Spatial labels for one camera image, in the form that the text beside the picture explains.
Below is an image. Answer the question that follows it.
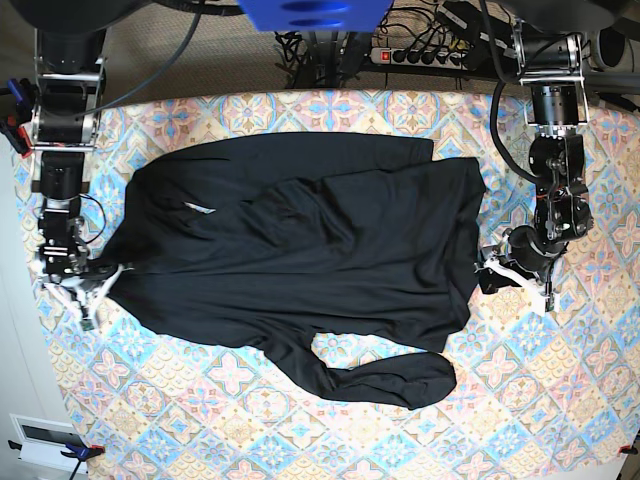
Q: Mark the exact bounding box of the blue clamp upper left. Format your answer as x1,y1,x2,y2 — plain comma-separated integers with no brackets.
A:
1,78,36,158

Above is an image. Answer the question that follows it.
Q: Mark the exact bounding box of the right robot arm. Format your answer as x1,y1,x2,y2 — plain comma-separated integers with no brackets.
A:
9,1,145,331

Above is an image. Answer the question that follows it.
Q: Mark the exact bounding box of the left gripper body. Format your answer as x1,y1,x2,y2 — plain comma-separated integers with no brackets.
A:
477,192,593,283

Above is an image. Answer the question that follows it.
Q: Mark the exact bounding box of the patterned tablecloth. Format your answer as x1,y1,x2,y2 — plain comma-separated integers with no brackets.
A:
35,90,639,479

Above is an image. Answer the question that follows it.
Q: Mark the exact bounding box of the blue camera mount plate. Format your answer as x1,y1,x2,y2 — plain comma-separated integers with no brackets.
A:
238,0,392,32

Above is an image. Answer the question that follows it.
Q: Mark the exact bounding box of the white power strip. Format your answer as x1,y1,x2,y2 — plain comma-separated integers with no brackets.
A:
369,47,466,70

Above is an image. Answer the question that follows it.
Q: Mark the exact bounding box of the orange clamp lower right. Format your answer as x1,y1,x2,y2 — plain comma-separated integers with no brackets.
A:
618,445,639,455

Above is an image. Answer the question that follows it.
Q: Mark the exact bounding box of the blue clamp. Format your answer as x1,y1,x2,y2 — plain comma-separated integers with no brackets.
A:
1,78,36,158
7,440,105,479

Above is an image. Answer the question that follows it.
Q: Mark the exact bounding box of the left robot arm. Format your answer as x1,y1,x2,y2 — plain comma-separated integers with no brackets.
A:
477,1,630,315

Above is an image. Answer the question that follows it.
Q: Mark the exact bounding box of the black t-shirt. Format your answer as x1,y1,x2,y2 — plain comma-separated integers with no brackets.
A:
100,132,485,409

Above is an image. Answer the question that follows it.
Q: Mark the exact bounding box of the white speaker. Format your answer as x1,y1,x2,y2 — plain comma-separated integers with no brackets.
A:
594,27,626,70

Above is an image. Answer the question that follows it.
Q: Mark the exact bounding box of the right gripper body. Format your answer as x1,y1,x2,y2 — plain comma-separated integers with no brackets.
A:
37,209,117,288

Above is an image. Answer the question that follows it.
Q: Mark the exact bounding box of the white floor box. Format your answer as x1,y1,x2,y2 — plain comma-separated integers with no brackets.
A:
9,413,83,473

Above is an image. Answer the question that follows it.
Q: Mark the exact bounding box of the blue clamp lower left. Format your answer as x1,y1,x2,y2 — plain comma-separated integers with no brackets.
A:
7,440,105,479

